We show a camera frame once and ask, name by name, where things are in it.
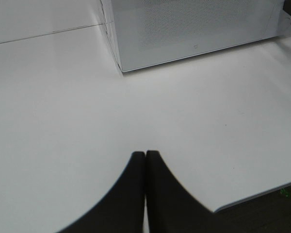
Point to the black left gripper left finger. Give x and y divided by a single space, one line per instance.
121 210

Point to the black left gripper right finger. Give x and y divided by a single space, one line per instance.
170 208

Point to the round white door button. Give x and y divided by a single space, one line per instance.
285 22

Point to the white microwave oven body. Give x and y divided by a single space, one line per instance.
106 24

